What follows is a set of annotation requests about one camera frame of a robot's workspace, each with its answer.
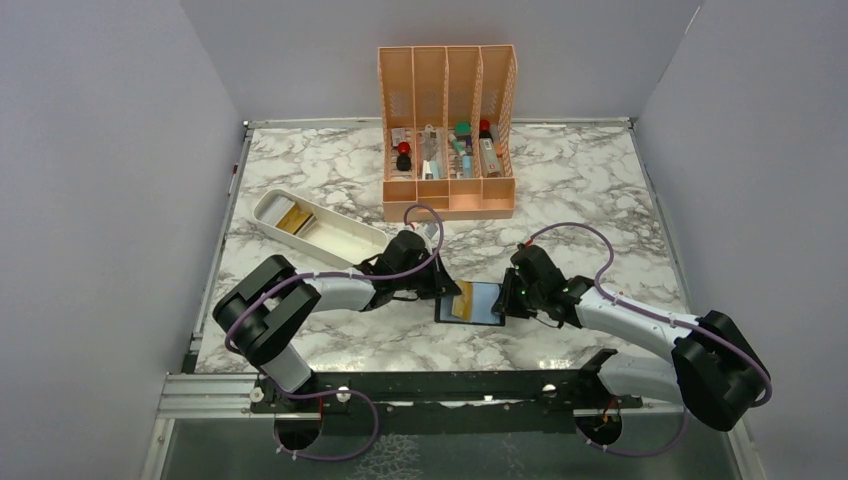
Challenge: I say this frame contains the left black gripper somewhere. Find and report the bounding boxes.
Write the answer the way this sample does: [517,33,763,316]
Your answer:
[394,248,462,300]

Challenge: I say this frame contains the white plastic tray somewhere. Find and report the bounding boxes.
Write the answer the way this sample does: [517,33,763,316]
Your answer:
[251,189,389,269]

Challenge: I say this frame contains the red cap bottle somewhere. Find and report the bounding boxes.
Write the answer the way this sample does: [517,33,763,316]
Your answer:
[479,119,493,139]

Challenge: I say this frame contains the grey stapler box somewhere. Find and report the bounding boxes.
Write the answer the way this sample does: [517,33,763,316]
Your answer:
[479,138,503,178]

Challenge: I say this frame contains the gold credit card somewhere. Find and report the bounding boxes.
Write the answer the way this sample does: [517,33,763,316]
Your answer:
[450,281,473,321]

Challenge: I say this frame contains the black leather card holder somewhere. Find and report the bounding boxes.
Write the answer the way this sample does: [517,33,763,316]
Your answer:
[434,280,506,327]

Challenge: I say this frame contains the green cap item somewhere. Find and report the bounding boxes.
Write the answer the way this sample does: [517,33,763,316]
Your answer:
[454,122,471,137]

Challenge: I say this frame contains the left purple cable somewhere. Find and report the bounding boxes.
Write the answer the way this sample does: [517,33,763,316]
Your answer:
[223,202,446,464]

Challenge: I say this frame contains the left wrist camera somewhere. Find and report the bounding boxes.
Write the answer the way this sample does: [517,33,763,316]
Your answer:
[413,222,444,252]

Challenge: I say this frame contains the black round item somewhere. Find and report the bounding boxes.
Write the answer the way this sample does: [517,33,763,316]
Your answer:
[395,154,412,172]

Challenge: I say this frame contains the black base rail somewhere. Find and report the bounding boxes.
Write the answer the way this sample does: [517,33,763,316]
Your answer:
[249,369,642,436]

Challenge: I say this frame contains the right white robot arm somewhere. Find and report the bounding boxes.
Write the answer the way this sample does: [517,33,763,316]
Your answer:
[492,246,771,431]

